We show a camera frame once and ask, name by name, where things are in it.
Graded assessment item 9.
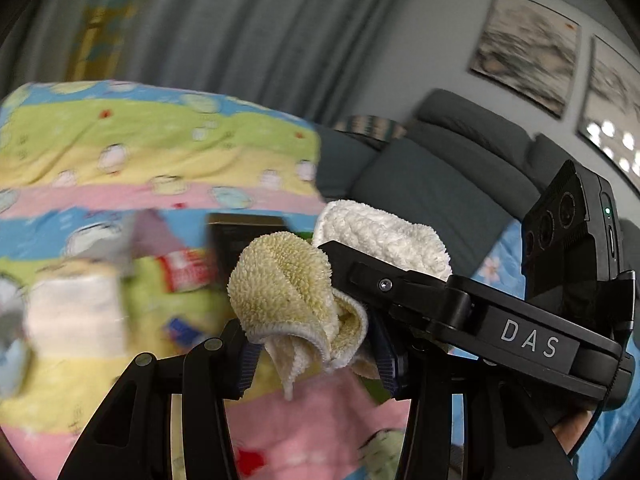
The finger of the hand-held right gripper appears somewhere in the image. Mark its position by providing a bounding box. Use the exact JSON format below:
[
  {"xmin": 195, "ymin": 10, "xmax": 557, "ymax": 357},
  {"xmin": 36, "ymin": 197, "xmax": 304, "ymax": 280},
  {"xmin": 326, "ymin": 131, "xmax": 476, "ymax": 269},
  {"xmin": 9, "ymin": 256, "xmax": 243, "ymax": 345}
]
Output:
[{"xmin": 316, "ymin": 240, "xmax": 472, "ymax": 334}]

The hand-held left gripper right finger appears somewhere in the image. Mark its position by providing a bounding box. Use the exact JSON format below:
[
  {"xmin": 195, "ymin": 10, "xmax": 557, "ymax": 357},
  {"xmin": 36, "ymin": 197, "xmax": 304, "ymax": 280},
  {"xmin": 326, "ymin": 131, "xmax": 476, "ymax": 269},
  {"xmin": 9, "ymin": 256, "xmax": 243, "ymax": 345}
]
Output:
[{"xmin": 370, "ymin": 310, "xmax": 576, "ymax": 480}]

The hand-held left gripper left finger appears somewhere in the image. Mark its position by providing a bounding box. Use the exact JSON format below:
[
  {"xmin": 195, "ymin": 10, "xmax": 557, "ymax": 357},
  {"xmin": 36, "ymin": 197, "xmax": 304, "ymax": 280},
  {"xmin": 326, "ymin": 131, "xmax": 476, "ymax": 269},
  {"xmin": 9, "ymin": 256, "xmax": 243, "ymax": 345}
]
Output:
[{"xmin": 57, "ymin": 317, "xmax": 261, "ymax": 480}]

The blue orange small box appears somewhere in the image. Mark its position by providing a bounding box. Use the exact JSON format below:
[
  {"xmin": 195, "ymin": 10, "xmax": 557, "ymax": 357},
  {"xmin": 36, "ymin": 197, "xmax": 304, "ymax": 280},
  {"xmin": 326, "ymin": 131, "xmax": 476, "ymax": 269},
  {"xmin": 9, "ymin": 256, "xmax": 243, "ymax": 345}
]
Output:
[{"xmin": 164, "ymin": 316, "xmax": 202, "ymax": 347}]

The beige chenille towel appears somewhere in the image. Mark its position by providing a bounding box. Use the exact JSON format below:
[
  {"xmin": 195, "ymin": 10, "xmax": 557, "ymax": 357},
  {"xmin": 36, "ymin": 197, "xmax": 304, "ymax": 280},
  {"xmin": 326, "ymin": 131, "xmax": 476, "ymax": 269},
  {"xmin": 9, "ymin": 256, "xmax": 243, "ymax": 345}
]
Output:
[{"xmin": 227, "ymin": 199, "xmax": 453, "ymax": 402}]

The red white small packet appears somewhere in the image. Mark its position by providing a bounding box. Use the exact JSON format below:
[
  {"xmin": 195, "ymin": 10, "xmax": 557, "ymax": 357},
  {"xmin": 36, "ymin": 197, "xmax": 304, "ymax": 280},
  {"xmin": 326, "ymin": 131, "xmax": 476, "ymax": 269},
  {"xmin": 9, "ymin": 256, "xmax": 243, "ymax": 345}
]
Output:
[{"xmin": 157, "ymin": 249, "xmax": 217, "ymax": 293}]

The light blue cloth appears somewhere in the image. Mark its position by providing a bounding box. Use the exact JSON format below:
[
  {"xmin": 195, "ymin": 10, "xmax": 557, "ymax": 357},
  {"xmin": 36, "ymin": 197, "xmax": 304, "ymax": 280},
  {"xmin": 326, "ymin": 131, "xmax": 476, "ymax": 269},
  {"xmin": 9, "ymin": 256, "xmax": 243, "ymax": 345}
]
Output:
[{"xmin": 0, "ymin": 280, "xmax": 32, "ymax": 397}]

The person's right hand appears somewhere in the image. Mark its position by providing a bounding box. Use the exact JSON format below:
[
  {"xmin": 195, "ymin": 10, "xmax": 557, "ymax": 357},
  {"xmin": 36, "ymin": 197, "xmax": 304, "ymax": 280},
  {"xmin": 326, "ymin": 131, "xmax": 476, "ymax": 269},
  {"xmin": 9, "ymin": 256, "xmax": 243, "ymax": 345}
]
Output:
[{"xmin": 551, "ymin": 409, "xmax": 600, "ymax": 457}]

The blue floral sheet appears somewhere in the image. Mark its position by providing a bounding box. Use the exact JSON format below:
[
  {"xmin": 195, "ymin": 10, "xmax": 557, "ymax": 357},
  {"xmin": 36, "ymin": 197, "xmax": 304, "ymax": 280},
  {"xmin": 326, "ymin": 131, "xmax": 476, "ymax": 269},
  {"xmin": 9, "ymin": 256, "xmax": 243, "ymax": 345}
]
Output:
[{"xmin": 475, "ymin": 222, "xmax": 531, "ymax": 283}]

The grey sofa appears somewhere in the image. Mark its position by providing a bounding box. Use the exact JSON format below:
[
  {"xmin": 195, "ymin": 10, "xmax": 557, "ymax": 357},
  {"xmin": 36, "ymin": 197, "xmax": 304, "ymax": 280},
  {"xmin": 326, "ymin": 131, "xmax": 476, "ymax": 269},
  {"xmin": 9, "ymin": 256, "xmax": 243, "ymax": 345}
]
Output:
[{"xmin": 315, "ymin": 87, "xmax": 601, "ymax": 301}]

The black gold box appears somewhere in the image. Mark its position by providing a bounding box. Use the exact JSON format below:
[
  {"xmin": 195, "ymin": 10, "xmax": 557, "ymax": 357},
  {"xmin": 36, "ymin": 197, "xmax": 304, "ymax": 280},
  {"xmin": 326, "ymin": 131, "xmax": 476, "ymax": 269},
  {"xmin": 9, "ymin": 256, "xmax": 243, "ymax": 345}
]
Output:
[{"xmin": 206, "ymin": 212, "xmax": 301, "ymax": 292}]

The striped cushion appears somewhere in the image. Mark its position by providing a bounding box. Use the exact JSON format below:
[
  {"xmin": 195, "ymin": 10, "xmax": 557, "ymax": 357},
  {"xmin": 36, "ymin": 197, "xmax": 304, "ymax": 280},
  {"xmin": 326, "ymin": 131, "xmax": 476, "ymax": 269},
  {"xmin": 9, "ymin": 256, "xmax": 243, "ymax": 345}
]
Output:
[{"xmin": 342, "ymin": 114, "xmax": 407, "ymax": 143}]

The folded white towel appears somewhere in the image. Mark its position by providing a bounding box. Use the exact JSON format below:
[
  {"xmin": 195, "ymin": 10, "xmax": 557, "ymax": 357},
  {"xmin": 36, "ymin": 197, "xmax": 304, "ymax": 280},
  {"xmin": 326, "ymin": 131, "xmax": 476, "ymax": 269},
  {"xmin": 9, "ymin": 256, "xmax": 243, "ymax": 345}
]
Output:
[{"xmin": 24, "ymin": 264, "xmax": 128, "ymax": 358}]

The cartoon printed blanket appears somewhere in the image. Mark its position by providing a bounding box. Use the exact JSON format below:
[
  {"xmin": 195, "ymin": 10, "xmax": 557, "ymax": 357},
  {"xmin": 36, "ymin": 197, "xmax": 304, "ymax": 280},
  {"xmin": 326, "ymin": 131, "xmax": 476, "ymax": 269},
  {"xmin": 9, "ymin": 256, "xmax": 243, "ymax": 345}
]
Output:
[{"xmin": 0, "ymin": 80, "xmax": 501, "ymax": 480}]

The grey curtain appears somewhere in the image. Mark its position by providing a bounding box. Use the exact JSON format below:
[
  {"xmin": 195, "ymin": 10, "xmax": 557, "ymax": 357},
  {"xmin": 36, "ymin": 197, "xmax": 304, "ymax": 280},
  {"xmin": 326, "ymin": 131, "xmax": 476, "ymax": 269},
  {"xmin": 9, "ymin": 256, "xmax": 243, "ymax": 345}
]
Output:
[{"xmin": 0, "ymin": 0, "xmax": 416, "ymax": 126}]

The yellow patterned curtain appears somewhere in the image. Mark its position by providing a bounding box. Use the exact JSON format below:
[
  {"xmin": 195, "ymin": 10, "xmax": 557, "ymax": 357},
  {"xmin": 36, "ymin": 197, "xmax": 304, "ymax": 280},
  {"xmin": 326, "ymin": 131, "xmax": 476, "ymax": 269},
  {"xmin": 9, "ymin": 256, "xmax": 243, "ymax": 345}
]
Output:
[{"xmin": 72, "ymin": 0, "xmax": 158, "ymax": 83}]

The framed wall picture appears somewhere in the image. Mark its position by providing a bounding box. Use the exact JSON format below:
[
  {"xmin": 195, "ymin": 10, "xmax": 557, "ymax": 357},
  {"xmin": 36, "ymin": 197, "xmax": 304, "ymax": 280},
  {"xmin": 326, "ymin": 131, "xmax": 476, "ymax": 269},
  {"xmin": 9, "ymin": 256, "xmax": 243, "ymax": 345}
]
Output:
[
  {"xmin": 467, "ymin": 0, "xmax": 584, "ymax": 122},
  {"xmin": 575, "ymin": 35, "xmax": 640, "ymax": 182}
]

